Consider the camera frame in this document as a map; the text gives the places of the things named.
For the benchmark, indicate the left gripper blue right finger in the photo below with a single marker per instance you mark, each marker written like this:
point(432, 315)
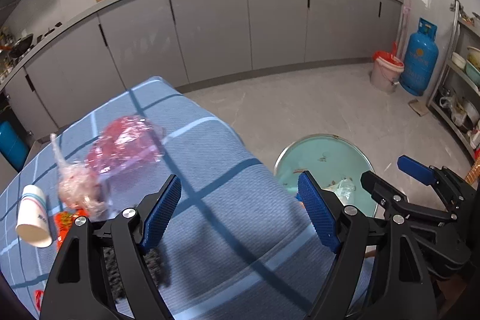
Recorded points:
point(313, 197)

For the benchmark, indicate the red white bucket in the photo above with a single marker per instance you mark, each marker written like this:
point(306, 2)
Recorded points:
point(387, 69)

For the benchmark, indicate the black wok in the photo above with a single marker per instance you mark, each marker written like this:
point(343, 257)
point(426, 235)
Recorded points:
point(21, 46)

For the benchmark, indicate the blue gas cylinder by wall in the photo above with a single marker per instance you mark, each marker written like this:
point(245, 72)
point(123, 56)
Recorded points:
point(420, 58)

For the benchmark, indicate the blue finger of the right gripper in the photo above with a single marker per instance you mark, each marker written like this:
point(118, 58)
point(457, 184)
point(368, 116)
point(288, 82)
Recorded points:
point(416, 170)

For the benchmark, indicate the grey kitchen cabinets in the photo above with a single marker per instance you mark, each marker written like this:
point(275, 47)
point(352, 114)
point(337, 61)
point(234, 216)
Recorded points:
point(117, 44)

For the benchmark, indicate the white paper cup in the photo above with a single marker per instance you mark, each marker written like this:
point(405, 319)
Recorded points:
point(32, 219)

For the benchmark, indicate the red mesh bag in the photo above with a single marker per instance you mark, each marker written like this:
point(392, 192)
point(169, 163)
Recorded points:
point(37, 296)

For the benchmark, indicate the spice bottles rack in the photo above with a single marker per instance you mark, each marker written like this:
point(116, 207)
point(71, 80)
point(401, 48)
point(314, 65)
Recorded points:
point(8, 40)

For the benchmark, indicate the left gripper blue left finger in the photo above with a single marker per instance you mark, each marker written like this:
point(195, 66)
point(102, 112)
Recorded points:
point(157, 209)

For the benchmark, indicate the pink plastic wrapper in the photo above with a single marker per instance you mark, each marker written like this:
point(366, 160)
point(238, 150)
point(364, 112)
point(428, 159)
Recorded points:
point(126, 143)

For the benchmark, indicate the green trash bin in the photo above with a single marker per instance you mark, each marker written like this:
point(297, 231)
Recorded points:
point(329, 159)

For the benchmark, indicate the metal shelf rack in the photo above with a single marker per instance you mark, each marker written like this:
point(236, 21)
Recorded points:
point(452, 79)

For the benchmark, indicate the clear pinkish plastic bag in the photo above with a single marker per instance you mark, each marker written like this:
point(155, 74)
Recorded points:
point(80, 182)

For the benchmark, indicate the blue checkered tablecloth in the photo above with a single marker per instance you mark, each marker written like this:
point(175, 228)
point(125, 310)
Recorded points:
point(233, 243)

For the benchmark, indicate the orange snack wrapper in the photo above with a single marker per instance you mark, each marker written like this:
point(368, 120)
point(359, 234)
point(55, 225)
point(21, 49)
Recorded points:
point(63, 223)

